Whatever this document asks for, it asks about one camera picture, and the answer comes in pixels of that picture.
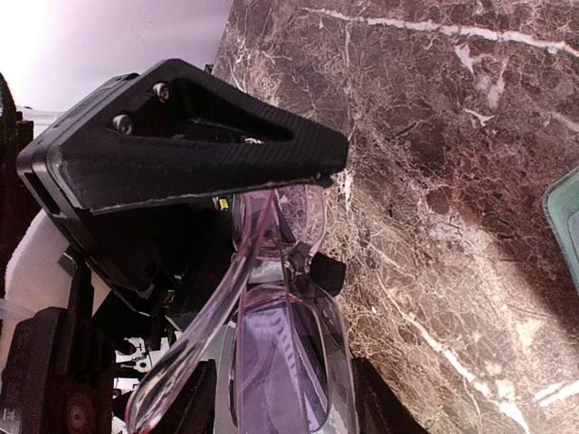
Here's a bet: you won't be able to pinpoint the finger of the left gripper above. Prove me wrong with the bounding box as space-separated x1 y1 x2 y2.
44 59 348 212
289 250 346 297

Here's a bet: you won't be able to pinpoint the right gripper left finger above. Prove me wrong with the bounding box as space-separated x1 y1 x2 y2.
150 361 217 434

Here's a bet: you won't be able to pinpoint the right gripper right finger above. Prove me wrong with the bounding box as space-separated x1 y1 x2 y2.
352 357 428 434

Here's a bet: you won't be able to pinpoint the dark grey glasses case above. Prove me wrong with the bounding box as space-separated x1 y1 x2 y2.
542 167 578 290

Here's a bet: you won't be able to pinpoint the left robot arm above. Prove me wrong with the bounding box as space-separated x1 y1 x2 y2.
1 59 348 315

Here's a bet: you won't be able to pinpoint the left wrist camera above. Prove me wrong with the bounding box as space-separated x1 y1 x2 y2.
1 307 115 433

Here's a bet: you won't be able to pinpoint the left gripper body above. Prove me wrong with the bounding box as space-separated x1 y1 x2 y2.
17 72 226 316

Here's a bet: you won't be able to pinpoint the brown sunglasses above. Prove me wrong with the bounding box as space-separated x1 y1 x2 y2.
126 185 358 433

